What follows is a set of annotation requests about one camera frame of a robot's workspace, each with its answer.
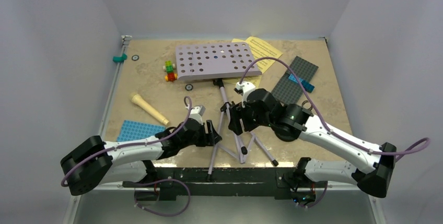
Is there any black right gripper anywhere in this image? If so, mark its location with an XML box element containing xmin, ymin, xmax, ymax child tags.
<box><xmin>228</xmin><ymin>100</ymin><xmax>273</xmax><ymax>135</ymax></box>

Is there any black desktop microphone stand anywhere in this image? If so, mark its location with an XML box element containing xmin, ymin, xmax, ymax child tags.
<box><xmin>271</xmin><ymin>104</ymin><xmax>313</xmax><ymax>142</ymax></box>

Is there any lilac tripod music stand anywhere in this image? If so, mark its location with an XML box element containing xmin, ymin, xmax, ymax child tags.
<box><xmin>175</xmin><ymin>42</ymin><xmax>279</xmax><ymax>182</ymax></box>

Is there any cream yellow microphone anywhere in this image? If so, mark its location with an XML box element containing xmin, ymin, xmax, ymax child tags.
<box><xmin>130</xmin><ymin>93</ymin><xmax>170</xmax><ymax>126</ymax></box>

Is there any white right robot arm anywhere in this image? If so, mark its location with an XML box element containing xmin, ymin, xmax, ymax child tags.
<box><xmin>228</xmin><ymin>89</ymin><xmax>397</xmax><ymax>198</ymax></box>

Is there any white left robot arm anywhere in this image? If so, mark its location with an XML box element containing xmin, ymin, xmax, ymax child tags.
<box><xmin>60</xmin><ymin>119</ymin><xmax>222</xmax><ymax>196</ymax></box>

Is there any poker chip near car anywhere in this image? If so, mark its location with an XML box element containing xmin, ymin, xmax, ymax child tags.
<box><xmin>185</xmin><ymin>84</ymin><xmax>193</xmax><ymax>91</ymax></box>

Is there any dark grey studded baseplate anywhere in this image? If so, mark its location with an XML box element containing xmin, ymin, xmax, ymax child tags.
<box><xmin>271</xmin><ymin>56</ymin><xmax>318</xmax><ymax>104</ymax></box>

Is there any blue brick on baseplate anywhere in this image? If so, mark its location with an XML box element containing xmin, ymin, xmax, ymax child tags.
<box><xmin>288</xmin><ymin>74</ymin><xmax>315</xmax><ymax>93</ymax></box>

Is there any colourful toy brick car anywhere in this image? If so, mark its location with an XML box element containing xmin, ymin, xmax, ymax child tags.
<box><xmin>163</xmin><ymin>61</ymin><xmax>178</xmax><ymax>82</ymax></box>

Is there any light blue studded baseplate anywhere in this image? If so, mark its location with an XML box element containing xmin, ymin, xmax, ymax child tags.
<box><xmin>116</xmin><ymin>120</ymin><xmax>166</xmax><ymax>142</ymax></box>

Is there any teal plastic clip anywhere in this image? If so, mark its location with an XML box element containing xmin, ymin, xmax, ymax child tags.
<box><xmin>112</xmin><ymin>53</ymin><xmax>127</xmax><ymax>63</ymax></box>

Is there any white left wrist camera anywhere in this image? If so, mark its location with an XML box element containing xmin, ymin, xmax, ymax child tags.
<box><xmin>189</xmin><ymin>105</ymin><xmax>205</xmax><ymax>125</ymax></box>

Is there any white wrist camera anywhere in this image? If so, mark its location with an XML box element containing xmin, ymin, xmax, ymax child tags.
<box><xmin>189</xmin><ymin>105</ymin><xmax>205</xmax><ymax>125</ymax></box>
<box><xmin>235</xmin><ymin>81</ymin><xmax>256</xmax><ymax>104</ymax></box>

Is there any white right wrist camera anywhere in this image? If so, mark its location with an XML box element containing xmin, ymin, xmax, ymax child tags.
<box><xmin>235</xmin><ymin>81</ymin><xmax>256</xmax><ymax>104</ymax></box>

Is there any black front mounting rail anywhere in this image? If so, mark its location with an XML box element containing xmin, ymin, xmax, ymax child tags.
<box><xmin>123</xmin><ymin>167</ymin><xmax>319</xmax><ymax>204</ymax></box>

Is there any aluminium left frame rail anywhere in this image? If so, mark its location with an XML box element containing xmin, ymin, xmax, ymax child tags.
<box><xmin>62</xmin><ymin>35</ymin><xmax>133</xmax><ymax>224</ymax></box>

